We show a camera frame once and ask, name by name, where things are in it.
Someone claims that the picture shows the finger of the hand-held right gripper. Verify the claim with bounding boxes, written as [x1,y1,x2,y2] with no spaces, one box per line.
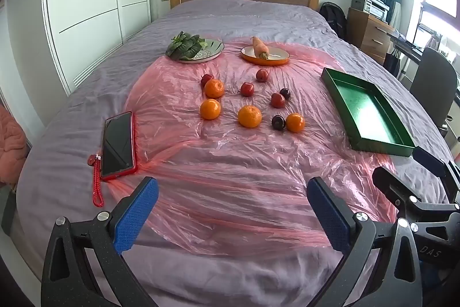
[412,146,460,203]
[372,166,460,262]

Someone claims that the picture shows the leaf pattern plate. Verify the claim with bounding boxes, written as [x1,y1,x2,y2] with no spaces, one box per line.
[167,38,225,65]

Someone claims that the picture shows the smartphone in red case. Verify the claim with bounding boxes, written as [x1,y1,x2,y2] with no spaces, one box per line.
[100,111,138,181]

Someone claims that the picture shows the orange mandarin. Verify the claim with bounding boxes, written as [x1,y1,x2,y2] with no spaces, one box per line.
[200,98,221,121]
[204,79,225,99]
[237,105,263,129]
[285,113,306,134]

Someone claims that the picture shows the dark blue bag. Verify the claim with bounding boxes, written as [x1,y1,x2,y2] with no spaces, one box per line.
[384,50,401,77]

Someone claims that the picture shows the grey printer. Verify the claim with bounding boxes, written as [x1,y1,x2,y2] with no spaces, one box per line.
[350,0,390,23]

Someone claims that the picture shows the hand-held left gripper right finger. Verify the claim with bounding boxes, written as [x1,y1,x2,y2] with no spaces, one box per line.
[306,176,423,307]

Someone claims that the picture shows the wooden dresser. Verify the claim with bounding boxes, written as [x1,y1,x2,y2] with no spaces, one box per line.
[347,7,396,65]

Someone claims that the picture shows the white wardrobe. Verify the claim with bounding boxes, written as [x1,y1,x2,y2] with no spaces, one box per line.
[7,0,152,95]

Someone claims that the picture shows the pink cloth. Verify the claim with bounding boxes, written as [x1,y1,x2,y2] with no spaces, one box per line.
[0,104,29,185]

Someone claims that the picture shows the pink plastic sheet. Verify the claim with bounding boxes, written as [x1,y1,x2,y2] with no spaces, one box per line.
[108,39,399,257]

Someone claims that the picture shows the desk with keyboard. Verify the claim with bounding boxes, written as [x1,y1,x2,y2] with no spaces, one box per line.
[386,28,460,70]

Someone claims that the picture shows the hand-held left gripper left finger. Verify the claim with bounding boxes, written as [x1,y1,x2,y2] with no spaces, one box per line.
[41,176,159,307]

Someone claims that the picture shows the red beaded phone strap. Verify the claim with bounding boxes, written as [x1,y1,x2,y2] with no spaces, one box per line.
[88,154,106,207]

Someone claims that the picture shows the green bok choy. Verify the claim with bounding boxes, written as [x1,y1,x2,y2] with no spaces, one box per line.
[166,31,208,60]

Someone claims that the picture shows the orange oval plate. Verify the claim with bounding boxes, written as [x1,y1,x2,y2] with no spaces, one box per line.
[240,45,290,66]

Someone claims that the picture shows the carrot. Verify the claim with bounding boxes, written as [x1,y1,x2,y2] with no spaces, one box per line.
[252,37,270,59]

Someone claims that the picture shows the black backpack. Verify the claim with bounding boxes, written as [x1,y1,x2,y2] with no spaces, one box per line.
[319,1,347,39]

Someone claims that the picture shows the green rectangular tray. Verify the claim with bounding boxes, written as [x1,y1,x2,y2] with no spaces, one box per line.
[321,67,416,157]

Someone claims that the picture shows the grey office chair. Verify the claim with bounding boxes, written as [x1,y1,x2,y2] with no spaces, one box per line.
[410,47,459,138]

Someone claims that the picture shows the bed with purple sheet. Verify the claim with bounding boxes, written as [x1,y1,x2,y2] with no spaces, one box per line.
[16,0,457,307]

